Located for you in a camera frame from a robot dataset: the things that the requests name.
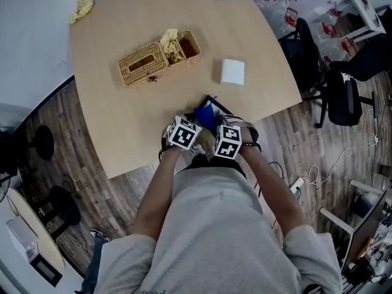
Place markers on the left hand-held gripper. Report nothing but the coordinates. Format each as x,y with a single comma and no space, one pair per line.
183,135

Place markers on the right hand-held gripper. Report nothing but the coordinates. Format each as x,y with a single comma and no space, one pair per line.
227,141

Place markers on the blue cloth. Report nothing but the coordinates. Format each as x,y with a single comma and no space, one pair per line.
206,115

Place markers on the person's right forearm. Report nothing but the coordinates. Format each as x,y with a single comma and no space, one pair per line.
269,188

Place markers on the person's left forearm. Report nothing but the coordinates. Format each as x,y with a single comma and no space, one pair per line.
159,194

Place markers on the yellow cloth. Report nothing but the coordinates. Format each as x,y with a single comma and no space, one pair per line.
80,9
171,44

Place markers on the person's black shorts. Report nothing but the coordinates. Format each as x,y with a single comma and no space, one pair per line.
214,163

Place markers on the white tissue pack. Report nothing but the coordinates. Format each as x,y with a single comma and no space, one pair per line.
232,72

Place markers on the woven wicker basket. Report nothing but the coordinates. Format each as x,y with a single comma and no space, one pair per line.
144,69

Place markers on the white power strip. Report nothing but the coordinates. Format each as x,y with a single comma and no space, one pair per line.
296,185

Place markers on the person's grey shirt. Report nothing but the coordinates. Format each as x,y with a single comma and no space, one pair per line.
220,240

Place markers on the black office chair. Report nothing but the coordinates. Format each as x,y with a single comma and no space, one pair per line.
344,103
306,51

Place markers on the person's sneaker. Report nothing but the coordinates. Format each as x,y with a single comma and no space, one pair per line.
100,234

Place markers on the black round stool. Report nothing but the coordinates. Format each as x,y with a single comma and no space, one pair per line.
62,208
44,141

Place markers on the person's leg in jeans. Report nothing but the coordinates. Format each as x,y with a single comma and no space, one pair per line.
93,265

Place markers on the dark cluttered desk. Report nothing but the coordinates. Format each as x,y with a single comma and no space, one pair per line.
364,234

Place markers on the white side table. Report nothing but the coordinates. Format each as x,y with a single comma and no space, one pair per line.
366,14

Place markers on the white plastic box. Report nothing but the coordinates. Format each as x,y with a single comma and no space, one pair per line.
21,237

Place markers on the black flat device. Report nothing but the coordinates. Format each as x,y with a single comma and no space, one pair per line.
46,269

